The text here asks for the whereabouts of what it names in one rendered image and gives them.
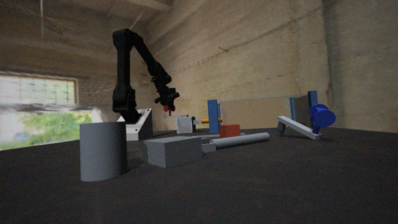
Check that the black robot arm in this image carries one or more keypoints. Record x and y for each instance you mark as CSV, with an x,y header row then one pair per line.
x,y
123,94

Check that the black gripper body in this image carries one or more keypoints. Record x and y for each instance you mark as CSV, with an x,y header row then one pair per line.
x,y
165,95

